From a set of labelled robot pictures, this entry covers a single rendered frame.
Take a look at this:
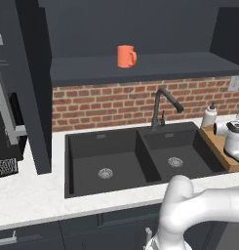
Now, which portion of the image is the orange mug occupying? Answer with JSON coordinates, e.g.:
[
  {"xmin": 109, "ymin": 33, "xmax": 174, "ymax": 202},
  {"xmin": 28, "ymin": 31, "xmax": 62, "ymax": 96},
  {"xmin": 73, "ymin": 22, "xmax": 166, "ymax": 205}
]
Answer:
[{"xmin": 116, "ymin": 44, "xmax": 139, "ymax": 69}]

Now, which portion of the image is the dark cabinet door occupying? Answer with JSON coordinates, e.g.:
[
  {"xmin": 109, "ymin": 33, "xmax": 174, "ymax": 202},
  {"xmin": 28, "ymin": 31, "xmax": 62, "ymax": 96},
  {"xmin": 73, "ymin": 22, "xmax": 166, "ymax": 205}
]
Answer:
[
  {"xmin": 15, "ymin": 0, "xmax": 54, "ymax": 176},
  {"xmin": 209, "ymin": 6, "xmax": 239, "ymax": 68}
]

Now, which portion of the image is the wooden tray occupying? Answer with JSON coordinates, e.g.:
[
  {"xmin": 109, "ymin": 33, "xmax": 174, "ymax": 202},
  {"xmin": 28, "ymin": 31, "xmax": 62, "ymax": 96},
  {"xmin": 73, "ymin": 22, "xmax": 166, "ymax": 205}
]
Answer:
[{"xmin": 199, "ymin": 124, "xmax": 239, "ymax": 174}]

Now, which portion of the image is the white kettle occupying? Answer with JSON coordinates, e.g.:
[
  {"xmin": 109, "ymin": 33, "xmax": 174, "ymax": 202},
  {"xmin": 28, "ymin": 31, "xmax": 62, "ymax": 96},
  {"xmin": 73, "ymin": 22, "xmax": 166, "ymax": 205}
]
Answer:
[{"xmin": 213, "ymin": 118, "xmax": 239, "ymax": 165}]

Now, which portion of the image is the black double sink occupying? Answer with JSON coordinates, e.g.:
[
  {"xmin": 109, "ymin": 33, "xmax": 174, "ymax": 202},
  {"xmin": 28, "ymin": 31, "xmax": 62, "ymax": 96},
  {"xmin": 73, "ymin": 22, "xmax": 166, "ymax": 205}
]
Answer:
[{"xmin": 63, "ymin": 121, "xmax": 238, "ymax": 199}]

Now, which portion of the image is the black tap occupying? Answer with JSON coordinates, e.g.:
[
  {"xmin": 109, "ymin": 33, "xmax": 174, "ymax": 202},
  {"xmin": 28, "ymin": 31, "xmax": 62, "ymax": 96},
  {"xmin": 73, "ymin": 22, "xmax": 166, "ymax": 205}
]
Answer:
[{"xmin": 150, "ymin": 87, "xmax": 185, "ymax": 132}]

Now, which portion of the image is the white soap dispenser bottle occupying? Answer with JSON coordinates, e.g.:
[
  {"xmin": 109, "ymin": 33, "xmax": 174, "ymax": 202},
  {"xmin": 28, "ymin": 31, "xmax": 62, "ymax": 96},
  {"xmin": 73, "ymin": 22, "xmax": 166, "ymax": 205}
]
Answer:
[{"xmin": 200, "ymin": 102, "xmax": 219, "ymax": 128}]

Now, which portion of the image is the dark base cupboard door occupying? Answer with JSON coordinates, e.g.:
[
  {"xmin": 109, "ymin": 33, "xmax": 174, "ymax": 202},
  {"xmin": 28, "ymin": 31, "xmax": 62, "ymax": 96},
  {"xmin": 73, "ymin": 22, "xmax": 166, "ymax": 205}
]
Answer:
[{"xmin": 59, "ymin": 203, "xmax": 164, "ymax": 250}]

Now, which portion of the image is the dark drawer front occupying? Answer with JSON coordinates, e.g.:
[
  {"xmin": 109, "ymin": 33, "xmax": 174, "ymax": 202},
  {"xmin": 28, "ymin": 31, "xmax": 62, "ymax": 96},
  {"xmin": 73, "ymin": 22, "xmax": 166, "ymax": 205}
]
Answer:
[{"xmin": 0, "ymin": 220, "xmax": 65, "ymax": 250}]

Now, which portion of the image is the dark open wall cabinet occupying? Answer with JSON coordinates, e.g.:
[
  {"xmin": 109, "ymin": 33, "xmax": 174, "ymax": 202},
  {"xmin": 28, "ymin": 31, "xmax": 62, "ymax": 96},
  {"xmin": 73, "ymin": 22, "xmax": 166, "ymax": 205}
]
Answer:
[{"xmin": 37, "ymin": 0, "xmax": 239, "ymax": 88}]

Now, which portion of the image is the black appliance with grey frame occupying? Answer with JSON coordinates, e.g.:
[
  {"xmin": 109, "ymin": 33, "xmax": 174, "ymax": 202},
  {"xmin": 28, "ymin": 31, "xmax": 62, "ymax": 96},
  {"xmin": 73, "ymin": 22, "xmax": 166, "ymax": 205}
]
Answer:
[{"xmin": 0, "ymin": 33, "xmax": 28, "ymax": 161}]

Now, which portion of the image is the grey cupboard door handle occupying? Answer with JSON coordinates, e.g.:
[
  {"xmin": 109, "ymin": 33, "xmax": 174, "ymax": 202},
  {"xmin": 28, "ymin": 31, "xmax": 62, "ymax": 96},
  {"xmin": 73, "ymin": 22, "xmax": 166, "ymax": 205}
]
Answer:
[{"xmin": 144, "ymin": 227, "xmax": 154, "ymax": 250}]

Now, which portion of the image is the white wall socket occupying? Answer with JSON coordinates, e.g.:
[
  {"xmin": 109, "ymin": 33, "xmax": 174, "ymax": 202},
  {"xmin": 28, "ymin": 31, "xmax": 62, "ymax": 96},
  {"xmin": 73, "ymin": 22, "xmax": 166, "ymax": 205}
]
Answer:
[{"xmin": 227, "ymin": 75, "xmax": 239, "ymax": 93}]

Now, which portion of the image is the grey drawer handle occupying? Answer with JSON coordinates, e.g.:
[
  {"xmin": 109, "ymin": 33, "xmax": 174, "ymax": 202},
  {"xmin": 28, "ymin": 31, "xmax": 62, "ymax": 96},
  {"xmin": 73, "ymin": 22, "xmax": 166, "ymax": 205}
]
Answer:
[{"xmin": 0, "ymin": 229, "xmax": 19, "ymax": 247}]

